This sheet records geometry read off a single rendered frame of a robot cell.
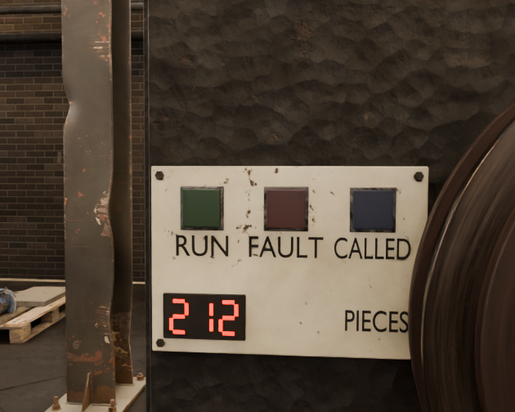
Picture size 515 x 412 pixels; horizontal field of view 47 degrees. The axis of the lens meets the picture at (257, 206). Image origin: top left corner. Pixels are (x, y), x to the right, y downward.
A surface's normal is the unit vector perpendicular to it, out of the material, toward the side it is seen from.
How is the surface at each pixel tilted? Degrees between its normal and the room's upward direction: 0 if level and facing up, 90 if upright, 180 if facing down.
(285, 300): 90
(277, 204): 90
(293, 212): 90
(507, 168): 90
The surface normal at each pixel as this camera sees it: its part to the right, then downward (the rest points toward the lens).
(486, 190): -0.11, 0.05
